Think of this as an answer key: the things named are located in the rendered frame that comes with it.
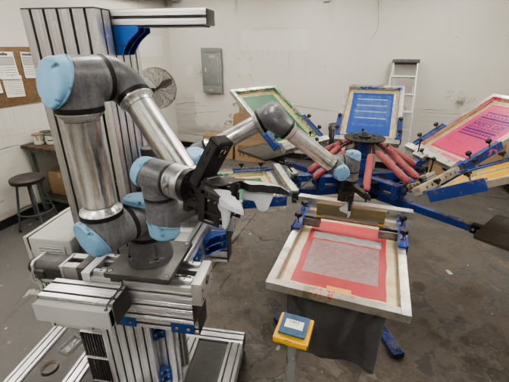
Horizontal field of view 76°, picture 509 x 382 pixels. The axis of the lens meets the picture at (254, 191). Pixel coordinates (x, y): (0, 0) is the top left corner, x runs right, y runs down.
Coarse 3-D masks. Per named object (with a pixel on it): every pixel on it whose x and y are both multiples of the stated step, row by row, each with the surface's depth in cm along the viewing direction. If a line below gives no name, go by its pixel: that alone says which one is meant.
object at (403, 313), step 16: (384, 224) 192; (288, 240) 172; (288, 256) 162; (400, 256) 159; (272, 272) 148; (400, 272) 148; (272, 288) 142; (288, 288) 139; (304, 288) 138; (400, 288) 138; (336, 304) 133; (352, 304) 131; (368, 304) 129; (384, 304) 129; (400, 304) 131; (400, 320) 126
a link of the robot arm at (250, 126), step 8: (264, 104) 158; (272, 104) 149; (280, 104) 156; (256, 112) 153; (248, 120) 155; (256, 120) 152; (232, 128) 157; (240, 128) 155; (248, 128) 155; (256, 128) 155; (264, 128) 154; (232, 136) 156; (240, 136) 156; (248, 136) 158; (192, 144) 165; (200, 144) 159
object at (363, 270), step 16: (384, 240) 179; (352, 256) 165; (368, 256) 165; (384, 256) 165; (352, 272) 153; (368, 272) 153; (384, 272) 153; (352, 288) 143; (368, 288) 143; (384, 288) 143
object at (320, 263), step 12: (312, 228) 191; (324, 228) 191; (336, 228) 191; (312, 240) 179; (324, 240) 178; (312, 252) 168; (324, 252) 168; (336, 252) 168; (300, 264) 159; (312, 264) 159; (324, 264) 159; (336, 264) 159; (300, 276) 151; (312, 276) 151; (324, 276) 151; (336, 276) 151
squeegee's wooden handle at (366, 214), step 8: (320, 208) 181; (328, 208) 179; (336, 208) 178; (352, 208) 174; (360, 208) 173; (368, 208) 173; (344, 216) 178; (352, 216) 176; (360, 216) 175; (368, 216) 173; (376, 216) 171; (384, 216) 170
